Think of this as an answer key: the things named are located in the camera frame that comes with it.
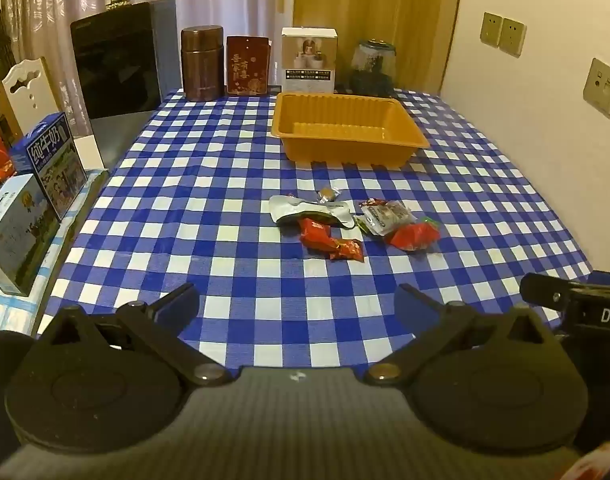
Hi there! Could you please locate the beige wall data socket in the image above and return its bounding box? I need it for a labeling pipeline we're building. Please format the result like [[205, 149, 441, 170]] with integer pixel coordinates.
[[583, 58, 610, 118]]

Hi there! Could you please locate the silver foil snack pouch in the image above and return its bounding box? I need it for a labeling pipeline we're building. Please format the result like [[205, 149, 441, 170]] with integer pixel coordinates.
[[268, 195, 355, 229]]

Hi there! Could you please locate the blue checkered tablecloth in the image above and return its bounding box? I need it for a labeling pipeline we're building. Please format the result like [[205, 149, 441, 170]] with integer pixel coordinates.
[[35, 87, 593, 376]]

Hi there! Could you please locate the black glossy cabinet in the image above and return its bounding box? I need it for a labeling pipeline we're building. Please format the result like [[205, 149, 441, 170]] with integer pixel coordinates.
[[70, 0, 178, 171]]

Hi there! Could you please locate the blue milk carton box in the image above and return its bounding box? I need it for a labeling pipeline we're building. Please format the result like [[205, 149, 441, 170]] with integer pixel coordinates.
[[9, 112, 88, 222], [0, 174, 61, 297]]

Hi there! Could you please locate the glass humidifier with green base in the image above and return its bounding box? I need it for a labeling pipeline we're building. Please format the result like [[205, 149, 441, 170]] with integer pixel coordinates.
[[349, 40, 397, 98]]

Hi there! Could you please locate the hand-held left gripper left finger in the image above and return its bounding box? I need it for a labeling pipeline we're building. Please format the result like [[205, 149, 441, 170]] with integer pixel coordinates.
[[35, 282, 233, 389]]

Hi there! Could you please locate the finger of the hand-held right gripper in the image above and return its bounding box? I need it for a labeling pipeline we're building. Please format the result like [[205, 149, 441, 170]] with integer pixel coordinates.
[[519, 272, 580, 312]]

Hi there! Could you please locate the clear packet with brown snack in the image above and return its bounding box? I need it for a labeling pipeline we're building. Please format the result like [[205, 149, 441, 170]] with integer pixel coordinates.
[[357, 200, 418, 236]]

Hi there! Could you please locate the yellow curtain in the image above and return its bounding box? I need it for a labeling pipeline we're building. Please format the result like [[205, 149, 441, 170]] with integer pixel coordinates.
[[292, 0, 466, 96]]

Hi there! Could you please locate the orange plastic tray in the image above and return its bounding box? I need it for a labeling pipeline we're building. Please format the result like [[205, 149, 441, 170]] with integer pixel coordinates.
[[271, 91, 431, 168]]

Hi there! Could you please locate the white product box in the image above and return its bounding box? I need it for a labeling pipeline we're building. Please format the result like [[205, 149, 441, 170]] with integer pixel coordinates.
[[280, 27, 338, 95]]

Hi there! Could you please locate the white chair back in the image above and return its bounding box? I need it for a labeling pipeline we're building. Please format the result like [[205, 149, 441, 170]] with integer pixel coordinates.
[[0, 57, 61, 141]]

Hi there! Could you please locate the brown metal thermos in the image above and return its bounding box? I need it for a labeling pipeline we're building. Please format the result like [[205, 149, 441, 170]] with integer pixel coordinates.
[[180, 25, 224, 102]]

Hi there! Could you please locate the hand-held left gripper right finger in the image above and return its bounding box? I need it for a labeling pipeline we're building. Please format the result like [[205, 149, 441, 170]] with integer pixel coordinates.
[[362, 284, 560, 389]]

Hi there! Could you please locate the red packet with green end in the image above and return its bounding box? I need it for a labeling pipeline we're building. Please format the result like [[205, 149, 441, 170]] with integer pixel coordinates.
[[389, 217, 442, 251]]

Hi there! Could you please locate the red snack packet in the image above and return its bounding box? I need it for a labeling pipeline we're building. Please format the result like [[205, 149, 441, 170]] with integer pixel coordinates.
[[299, 217, 338, 252]]

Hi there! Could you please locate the dark red gift box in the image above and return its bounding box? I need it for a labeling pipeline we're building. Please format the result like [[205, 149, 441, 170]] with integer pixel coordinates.
[[226, 35, 272, 97]]

